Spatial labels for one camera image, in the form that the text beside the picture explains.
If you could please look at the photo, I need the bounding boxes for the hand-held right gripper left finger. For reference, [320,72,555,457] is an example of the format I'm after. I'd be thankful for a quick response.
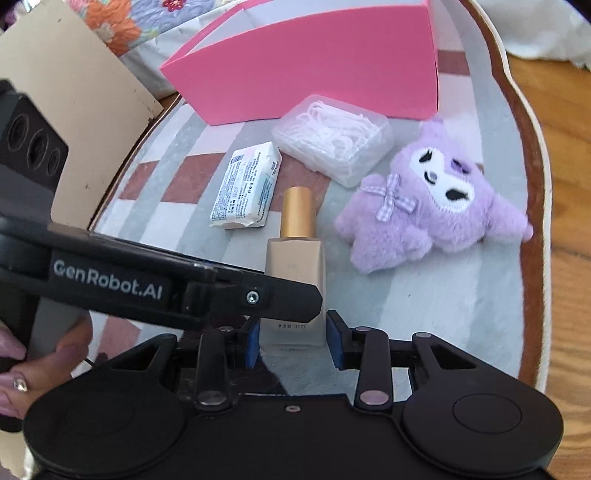
[99,318,258,414]

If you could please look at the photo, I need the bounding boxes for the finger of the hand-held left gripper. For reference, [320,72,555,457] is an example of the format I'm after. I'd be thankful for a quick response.
[182,270,324,331]

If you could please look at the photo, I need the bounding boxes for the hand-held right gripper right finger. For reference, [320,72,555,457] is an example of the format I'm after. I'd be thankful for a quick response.
[326,310,490,409]

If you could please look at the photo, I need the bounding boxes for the foundation bottle gold cap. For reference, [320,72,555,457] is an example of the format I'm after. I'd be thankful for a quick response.
[259,186,326,352]

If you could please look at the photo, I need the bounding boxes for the white soap packet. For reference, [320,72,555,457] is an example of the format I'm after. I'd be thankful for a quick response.
[209,142,282,230]

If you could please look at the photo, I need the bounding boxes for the purple plush toy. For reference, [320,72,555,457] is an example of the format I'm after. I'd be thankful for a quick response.
[333,117,534,275]

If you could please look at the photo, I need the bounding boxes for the clear floss pick box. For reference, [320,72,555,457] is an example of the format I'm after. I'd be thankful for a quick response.
[271,93,394,188]

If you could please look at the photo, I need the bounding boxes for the pink cardboard box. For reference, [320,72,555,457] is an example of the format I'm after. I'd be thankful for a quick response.
[159,0,439,126]

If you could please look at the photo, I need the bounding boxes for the person's left hand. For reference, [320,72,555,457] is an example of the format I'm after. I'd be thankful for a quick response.
[0,316,95,418]

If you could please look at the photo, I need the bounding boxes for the floral quilt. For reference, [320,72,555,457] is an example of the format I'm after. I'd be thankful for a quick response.
[65,0,245,70]

